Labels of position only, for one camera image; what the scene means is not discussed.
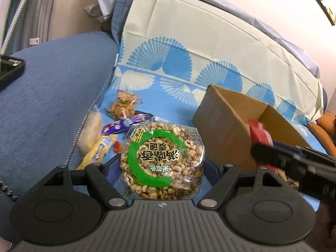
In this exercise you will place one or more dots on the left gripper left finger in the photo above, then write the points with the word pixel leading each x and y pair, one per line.
pixel 101 178

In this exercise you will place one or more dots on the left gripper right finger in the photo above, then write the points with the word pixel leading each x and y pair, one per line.
pixel 223 180

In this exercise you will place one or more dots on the yellow snack packet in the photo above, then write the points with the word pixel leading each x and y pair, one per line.
pixel 97 153

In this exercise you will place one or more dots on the purple candy bar wrapper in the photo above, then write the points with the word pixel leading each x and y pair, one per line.
pixel 122 125

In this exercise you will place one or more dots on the red shrimp snack packet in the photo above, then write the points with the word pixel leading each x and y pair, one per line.
pixel 258 133

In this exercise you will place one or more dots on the green puffed grain snack bag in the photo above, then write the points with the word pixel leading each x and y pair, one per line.
pixel 162 161

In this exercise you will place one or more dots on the clear bag of beige crackers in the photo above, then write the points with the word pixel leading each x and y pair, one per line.
pixel 90 132

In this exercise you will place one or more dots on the brown cardboard box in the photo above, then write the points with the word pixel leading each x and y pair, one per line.
pixel 222 122

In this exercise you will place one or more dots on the brown peanut candy packet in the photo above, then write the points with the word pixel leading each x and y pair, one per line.
pixel 120 111

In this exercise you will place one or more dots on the blue sofa armrest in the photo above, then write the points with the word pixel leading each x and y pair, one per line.
pixel 42 111

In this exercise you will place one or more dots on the blue fan-patterned sofa cover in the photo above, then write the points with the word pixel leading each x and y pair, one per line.
pixel 172 50

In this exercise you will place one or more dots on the black smartphone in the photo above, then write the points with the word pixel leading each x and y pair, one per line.
pixel 11 69

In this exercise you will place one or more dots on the blue back cushion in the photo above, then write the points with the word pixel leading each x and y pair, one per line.
pixel 119 16

